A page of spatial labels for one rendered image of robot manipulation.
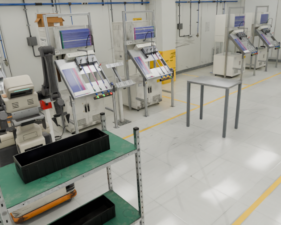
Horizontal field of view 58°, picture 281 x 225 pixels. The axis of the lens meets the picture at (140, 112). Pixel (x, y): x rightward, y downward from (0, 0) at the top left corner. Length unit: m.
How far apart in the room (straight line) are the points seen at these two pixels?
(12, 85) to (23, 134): 0.46
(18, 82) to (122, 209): 1.35
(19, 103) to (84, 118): 2.15
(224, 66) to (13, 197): 6.95
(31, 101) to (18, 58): 3.20
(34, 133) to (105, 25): 4.32
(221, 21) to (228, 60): 1.08
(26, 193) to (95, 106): 3.09
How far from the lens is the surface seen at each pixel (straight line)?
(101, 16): 6.35
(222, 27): 7.74
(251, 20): 8.96
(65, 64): 4.20
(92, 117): 4.49
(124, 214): 2.15
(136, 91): 4.96
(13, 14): 5.55
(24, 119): 2.35
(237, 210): 2.78
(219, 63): 7.88
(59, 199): 2.84
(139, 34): 5.05
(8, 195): 1.58
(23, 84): 2.32
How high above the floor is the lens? 1.80
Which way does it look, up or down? 21 degrees down
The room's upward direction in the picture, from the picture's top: 3 degrees counter-clockwise
